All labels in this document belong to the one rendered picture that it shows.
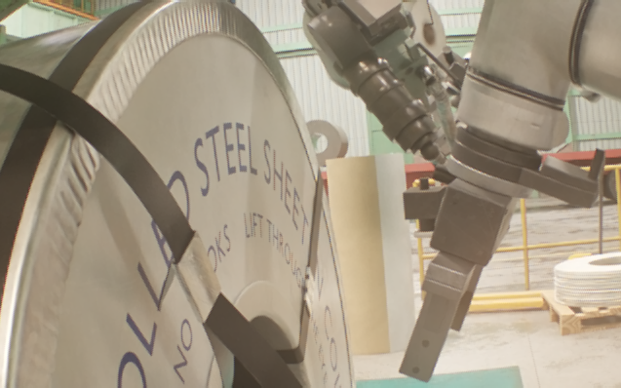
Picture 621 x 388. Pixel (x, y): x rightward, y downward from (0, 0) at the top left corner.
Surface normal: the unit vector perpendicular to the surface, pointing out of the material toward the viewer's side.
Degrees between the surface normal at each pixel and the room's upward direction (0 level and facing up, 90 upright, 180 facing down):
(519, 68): 98
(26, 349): 92
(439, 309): 123
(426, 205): 97
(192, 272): 96
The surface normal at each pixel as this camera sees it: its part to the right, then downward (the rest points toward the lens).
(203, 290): 0.93, 0.04
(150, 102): 0.98, -0.08
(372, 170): 0.11, 0.02
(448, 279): -0.33, 0.17
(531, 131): 0.23, 0.31
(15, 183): -0.19, -0.65
